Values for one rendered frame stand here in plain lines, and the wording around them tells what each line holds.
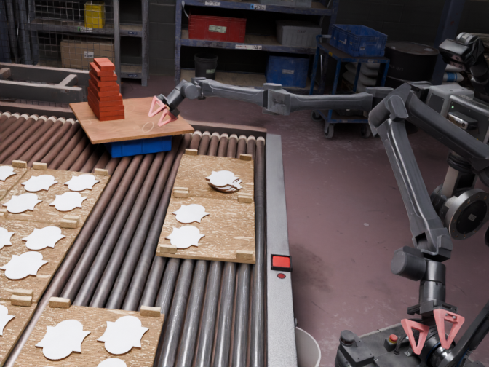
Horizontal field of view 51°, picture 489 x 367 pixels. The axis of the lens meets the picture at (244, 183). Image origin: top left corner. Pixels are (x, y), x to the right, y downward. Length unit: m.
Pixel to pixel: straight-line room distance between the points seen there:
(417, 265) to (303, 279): 2.10
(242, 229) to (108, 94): 1.02
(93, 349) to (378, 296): 2.17
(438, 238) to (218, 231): 0.91
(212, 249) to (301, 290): 1.44
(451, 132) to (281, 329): 0.75
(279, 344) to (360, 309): 1.68
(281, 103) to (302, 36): 4.53
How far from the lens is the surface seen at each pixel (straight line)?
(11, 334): 1.60
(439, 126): 1.51
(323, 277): 3.36
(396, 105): 1.41
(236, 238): 1.92
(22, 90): 3.24
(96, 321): 1.59
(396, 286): 3.46
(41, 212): 2.10
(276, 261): 1.85
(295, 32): 6.29
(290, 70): 6.42
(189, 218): 2.00
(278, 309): 1.67
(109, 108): 2.61
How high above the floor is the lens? 2.02
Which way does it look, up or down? 28 degrees down
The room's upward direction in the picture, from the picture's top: 6 degrees clockwise
